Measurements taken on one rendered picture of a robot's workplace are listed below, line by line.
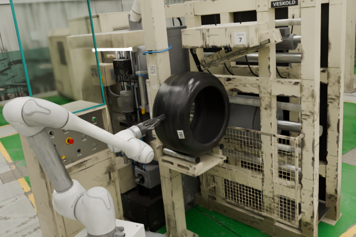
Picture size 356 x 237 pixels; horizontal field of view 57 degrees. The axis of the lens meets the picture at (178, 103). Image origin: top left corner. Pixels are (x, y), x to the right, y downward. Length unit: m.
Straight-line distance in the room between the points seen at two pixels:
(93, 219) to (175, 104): 0.85
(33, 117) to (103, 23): 4.19
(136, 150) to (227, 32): 1.04
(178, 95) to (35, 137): 0.91
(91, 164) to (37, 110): 1.19
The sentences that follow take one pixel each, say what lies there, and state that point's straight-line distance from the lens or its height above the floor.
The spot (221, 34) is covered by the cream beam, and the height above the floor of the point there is 1.73.
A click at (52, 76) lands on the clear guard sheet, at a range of 2.42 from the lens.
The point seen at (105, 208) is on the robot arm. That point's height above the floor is 0.96.
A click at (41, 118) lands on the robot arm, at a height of 1.50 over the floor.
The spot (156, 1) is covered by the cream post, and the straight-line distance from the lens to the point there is 2.47.
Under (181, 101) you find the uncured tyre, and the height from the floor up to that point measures 1.34.
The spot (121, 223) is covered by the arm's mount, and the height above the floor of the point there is 0.75.
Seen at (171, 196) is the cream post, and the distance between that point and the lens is 2.81.
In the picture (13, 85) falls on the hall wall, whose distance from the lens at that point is 11.08.
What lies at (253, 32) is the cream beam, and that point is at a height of 1.73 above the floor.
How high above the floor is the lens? 1.86
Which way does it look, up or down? 14 degrees down
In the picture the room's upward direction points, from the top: 6 degrees counter-clockwise
